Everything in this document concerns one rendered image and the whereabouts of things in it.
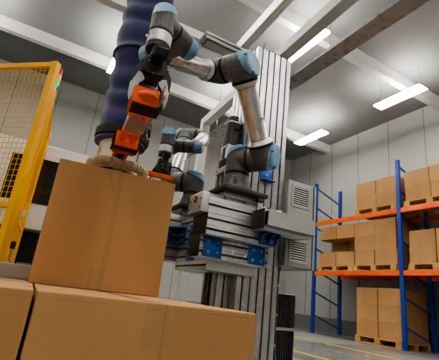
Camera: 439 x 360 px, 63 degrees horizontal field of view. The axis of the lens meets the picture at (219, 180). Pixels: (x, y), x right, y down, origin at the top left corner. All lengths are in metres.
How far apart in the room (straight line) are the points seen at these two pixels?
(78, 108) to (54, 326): 11.25
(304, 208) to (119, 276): 1.15
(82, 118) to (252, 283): 10.25
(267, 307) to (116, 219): 0.96
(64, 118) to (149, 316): 11.05
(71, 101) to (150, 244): 10.71
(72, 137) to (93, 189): 10.18
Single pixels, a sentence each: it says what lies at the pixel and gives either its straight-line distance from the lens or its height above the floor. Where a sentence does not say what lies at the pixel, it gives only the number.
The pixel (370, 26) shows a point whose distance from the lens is 6.13.
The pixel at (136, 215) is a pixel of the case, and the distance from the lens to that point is 1.28.
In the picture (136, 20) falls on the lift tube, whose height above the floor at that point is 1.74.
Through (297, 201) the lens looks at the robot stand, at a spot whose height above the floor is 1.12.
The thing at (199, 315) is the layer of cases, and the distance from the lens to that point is 0.70.
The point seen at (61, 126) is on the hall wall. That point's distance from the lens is 11.51.
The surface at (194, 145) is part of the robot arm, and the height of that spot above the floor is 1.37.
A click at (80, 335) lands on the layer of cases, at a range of 0.64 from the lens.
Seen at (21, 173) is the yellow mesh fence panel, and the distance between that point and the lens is 2.74.
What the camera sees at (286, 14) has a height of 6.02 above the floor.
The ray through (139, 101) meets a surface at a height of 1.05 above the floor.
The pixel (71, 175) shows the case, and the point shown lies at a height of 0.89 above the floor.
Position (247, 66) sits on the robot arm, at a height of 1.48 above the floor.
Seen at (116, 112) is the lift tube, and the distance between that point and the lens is 1.61.
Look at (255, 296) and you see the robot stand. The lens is 1.86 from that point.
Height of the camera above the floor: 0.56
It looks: 18 degrees up
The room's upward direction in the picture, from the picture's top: 7 degrees clockwise
